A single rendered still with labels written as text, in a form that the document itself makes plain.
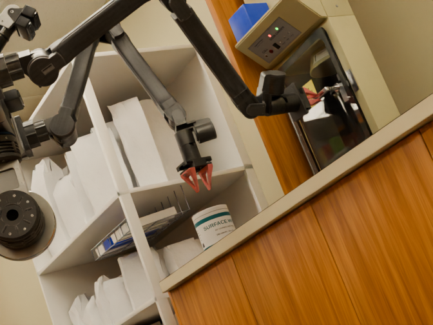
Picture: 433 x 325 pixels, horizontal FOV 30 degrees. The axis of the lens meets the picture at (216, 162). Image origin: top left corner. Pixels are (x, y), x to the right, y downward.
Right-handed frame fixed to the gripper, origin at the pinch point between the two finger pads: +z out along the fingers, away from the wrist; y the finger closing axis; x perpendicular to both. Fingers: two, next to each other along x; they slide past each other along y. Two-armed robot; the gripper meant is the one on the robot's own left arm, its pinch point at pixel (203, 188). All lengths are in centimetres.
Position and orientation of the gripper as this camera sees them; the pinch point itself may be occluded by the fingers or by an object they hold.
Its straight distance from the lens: 252.8
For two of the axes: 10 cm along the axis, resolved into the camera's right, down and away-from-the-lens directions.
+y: 8.1, -1.5, 5.6
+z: 3.4, 9.1, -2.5
